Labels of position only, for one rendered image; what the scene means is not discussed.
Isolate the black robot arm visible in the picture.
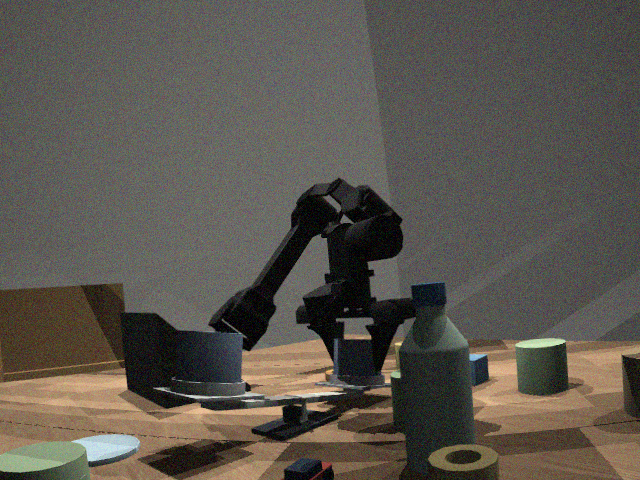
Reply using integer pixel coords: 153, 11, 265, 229
208, 178, 403, 351

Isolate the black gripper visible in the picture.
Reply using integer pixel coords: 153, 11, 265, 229
296, 263, 416, 371

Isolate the light blue block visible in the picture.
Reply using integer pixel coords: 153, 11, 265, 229
469, 354, 489, 386

